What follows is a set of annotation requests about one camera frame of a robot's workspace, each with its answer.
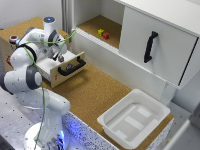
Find white sliding door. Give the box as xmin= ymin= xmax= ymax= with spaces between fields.
xmin=117 ymin=5 xmax=200 ymax=87

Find wooden drawer box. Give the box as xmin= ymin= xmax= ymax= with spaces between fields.
xmin=0 ymin=16 xmax=73 ymax=92

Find yellow block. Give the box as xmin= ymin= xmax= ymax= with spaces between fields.
xmin=97 ymin=28 xmax=105 ymax=37

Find black drawer handle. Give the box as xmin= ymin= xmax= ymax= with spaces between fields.
xmin=57 ymin=56 xmax=87 ymax=77

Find wooden drawer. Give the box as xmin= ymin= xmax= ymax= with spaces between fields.
xmin=35 ymin=50 xmax=87 ymax=89

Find green cable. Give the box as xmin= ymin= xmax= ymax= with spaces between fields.
xmin=19 ymin=29 xmax=78 ymax=150

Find red button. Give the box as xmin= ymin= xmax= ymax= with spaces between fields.
xmin=9 ymin=34 xmax=19 ymax=44

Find black door handle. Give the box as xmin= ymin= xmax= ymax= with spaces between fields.
xmin=143 ymin=30 xmax=160 ymax=64

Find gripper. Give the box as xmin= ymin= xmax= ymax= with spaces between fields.
xmin=47 ymin=41 xmax=68 ymax=60

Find white plastic box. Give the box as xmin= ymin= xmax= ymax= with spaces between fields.
xmin=96 ymin=88 xmax=172 ymax=150

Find white cabinet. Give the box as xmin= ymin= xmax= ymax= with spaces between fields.
xmin=71 ymin=0 xmax=200 ymax=108

